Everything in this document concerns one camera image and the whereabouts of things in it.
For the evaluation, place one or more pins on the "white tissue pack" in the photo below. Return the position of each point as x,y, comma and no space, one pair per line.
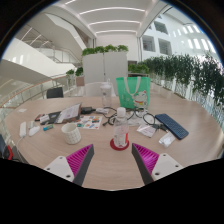
166,139

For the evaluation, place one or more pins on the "tall clear drink bottle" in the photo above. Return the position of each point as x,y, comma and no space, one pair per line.
106,94

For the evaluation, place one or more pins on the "planter box with plants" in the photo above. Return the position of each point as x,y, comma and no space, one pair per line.
75,76

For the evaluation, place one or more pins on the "black power adapter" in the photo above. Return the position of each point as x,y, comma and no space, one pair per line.
87,109

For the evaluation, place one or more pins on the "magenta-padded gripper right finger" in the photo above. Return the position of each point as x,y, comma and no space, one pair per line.
148,160

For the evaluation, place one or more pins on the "small white box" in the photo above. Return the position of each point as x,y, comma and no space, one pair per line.
44,119

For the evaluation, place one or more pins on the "glass railing with wooden handrail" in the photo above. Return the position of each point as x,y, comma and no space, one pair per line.
30,91

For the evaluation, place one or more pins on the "white cabinet topped with plants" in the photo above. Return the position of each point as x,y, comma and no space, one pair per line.
105,65

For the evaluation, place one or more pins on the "dark blue keyboard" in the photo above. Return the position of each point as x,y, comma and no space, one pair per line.
171,126

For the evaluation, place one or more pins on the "black chair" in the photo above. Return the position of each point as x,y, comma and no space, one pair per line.
54,92

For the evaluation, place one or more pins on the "ceiling light strips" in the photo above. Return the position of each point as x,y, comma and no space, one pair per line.
113,22

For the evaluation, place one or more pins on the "white computer mouse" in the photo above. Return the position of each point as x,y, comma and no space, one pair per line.
34,130

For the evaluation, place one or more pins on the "open printed booklet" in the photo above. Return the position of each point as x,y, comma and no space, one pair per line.
69,113

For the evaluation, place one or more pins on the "white chair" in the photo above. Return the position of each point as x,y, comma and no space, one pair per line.
93,89

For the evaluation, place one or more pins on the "red office chair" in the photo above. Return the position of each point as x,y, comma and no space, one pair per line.
5,150

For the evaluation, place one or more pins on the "white paper slip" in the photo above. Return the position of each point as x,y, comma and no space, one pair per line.
21,110

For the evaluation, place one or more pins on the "black flat case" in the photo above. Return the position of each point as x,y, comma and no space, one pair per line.
53,116

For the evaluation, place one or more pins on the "red and black phone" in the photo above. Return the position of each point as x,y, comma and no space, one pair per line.
37,117

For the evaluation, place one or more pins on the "colourful sticker sheet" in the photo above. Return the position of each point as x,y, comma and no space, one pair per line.
90,122

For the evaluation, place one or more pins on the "green tote bag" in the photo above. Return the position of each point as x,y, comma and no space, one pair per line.
133,91

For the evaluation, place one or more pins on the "flat round red coaster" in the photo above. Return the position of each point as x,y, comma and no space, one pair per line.
115,147

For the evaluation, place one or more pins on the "small white charger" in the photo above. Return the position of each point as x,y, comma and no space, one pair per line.
31,124

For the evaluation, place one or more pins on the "white power strip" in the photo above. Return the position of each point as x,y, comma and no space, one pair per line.
22,129

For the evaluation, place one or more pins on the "row of green plants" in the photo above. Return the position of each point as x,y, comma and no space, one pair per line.
186,71

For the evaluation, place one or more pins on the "white printed card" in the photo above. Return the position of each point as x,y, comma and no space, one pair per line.
146,130

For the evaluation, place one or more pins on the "clear plastic water bottle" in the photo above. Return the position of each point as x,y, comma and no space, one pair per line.
120,131

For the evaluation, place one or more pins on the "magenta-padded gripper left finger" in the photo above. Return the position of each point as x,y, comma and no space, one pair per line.
78,160

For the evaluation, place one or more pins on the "white grid-pattern cup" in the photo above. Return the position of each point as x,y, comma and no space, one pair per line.
71,133

